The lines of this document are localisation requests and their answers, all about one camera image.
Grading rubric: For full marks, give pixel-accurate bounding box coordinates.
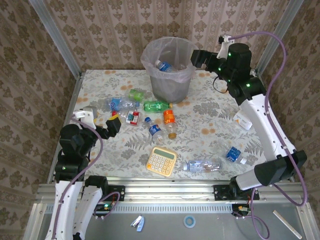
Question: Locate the clear bottle red white label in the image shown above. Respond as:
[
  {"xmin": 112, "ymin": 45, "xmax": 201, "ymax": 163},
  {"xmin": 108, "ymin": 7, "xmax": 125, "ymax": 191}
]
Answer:
[{"xmin": 111, "ymin": 109, "xmax": 142, "ymax": 126}]

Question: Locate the clear bottle blue white label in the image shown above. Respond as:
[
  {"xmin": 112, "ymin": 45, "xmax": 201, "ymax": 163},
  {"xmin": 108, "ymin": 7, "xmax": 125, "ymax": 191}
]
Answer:
[{"xmin": 154, "ymin": 59, "xmax": 176, "ymax": 74}]

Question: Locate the control board green light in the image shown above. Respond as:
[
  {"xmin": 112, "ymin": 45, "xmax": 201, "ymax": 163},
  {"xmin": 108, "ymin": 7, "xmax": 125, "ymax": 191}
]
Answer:
[{"xmin": 92, "ymin": 203, "xmax": 114, "ymax": 214}]

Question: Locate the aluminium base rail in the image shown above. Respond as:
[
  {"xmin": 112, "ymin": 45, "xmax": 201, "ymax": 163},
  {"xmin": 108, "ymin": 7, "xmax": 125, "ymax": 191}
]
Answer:
[{"xmin": 36, "ymin": 181, "xmax": 309, "ymax": 204}]

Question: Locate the aluminium table side rail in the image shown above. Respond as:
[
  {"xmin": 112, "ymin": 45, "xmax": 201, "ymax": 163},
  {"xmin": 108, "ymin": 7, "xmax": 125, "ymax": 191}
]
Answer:
[
  {"xmin": 254, "ymin": 71, "xmax": 295, "ymax": 182},
  {"xmin": 47, "ymin": 73, "xmax": 84, "ymax": 185}
]

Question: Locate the black connector board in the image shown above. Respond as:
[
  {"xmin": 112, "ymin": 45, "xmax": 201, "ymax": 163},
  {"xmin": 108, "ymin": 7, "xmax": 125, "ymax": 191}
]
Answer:
[{"xmin": 231, "ymin": 203, "xmax": 252, "ymax": 218}]

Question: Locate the yellow calculator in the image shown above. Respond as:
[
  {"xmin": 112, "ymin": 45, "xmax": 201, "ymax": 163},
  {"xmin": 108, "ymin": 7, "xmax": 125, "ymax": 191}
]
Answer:
[{"xmin": 145, "ymin": 146, "xmax": 178, "ymax": 178}]

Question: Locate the grey metal tray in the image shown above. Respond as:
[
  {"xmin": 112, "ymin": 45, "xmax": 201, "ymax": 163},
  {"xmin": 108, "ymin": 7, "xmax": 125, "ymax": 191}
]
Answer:
[{"xmin": 23, "ymin": 202, "xmax": 312, "ymax": 240}]

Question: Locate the long clear plastic bottle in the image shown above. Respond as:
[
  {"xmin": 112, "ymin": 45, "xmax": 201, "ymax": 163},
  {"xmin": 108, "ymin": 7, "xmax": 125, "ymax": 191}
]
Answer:
[{"xmin": 181, "ymin": 158, "xmax": 223, "ymax": 173}]

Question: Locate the green bottle yellow cap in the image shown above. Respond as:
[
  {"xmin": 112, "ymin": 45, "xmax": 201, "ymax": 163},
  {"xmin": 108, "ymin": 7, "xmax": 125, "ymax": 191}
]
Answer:
[{"xmin": 143, "ymin": 99, "xmax": 175, "ymax": 112}]

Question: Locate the clear bottle light blue label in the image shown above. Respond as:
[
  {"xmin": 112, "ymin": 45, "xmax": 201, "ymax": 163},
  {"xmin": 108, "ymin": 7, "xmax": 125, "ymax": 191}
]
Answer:
[{"xmin": 106, "ymin": 96, "xmax": 141, "ymax": 113}]

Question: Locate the clear plastic bin liner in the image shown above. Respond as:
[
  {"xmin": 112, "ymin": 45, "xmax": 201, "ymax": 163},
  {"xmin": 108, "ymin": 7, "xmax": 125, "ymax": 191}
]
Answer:
[{"xmin": 140, "ymin": 36, "xmax": 200, "ymax": 85}]

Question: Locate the blue tape roll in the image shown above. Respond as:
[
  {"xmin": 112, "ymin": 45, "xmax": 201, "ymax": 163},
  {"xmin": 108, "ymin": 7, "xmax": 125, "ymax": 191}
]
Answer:
[{"xmin": 183, "ymin": 215, "xmax": 197, "ymax": 229}]

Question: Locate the blue stapler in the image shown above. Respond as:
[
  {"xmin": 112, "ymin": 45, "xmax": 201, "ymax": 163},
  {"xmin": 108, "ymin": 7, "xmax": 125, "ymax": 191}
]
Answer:
[{"xmin": 131, "ymin": 214, "xmax": 145, "ymax": 232}]

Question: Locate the floral tablecloth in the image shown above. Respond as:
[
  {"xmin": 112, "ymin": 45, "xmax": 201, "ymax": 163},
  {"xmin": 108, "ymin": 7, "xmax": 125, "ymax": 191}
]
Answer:
[{"xmin": 54, "ymin": 69, "xmax": 283, "ymax": 182}]

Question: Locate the crushed bottle bright blue label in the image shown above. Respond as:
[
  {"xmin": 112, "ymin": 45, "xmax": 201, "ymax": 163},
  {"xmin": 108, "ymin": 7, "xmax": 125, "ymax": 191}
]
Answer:
[{"xmin": 214, "ymin": 141, "xmax": 248, "ymax": 165}]

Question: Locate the white flat stick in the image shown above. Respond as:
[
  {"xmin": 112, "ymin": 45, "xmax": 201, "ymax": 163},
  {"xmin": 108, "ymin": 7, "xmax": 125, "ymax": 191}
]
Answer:
[{"xmin": 272, "ymin": 210, "xmax": 303, "ymax": 239}]

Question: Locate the small bottle light green label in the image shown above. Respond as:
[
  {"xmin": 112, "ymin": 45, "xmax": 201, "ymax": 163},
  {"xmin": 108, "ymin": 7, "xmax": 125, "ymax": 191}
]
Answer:
[{"xmin": 128, "ymin": 88, "xmax": 147, "ymax": 101}]

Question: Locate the thin black cable loop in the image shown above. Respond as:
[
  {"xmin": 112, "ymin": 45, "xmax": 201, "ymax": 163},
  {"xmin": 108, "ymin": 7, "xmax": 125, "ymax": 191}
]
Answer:
[{"xmin": 212, "ymin": 75, "xmax": 230, "ymax": 94}]

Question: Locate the clear bottle blue Pepsi label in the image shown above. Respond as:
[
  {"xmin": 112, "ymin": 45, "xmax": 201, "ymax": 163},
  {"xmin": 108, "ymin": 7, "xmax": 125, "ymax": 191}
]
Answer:
[{"xmin": 148, "ymin": 123, "xmax": 166, "ymax": 144}]

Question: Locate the grey slotted cable duct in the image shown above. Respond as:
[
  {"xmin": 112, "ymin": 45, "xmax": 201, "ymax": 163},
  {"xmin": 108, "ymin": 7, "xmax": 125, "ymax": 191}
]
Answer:
[{"xmin": 45, "ymin": 202, "xmax": 235, "ymax": 214}]

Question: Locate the grey mesh waste bin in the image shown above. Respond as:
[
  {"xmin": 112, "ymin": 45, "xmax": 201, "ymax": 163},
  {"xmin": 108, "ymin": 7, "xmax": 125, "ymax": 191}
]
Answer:
[{"xmin": 144, "ymin": 37, "xmax": 198, "ymax": 105}]

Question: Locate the aluminium frame post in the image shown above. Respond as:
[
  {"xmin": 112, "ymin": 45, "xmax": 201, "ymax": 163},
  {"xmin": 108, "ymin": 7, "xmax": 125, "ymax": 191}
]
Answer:
[
  {"xmin": 28, "ymin": 0, "xmax": 83, "ymax": 77},
  {"xmin": 255, "ymin": 0, "xmax": 305, "ymax": 76}
]

